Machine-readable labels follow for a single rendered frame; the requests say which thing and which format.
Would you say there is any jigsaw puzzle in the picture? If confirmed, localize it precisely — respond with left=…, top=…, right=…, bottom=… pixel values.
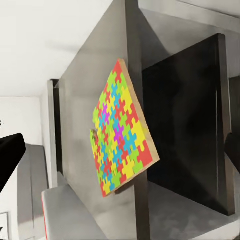
left=90, top=59, right=160, bottom=197

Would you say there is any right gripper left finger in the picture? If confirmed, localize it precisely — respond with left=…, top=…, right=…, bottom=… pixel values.
left=0, top=133, right=26, bottom=193

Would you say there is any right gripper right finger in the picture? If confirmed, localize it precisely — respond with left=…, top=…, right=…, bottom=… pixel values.
left=224, top=133, right=240, bottom=173

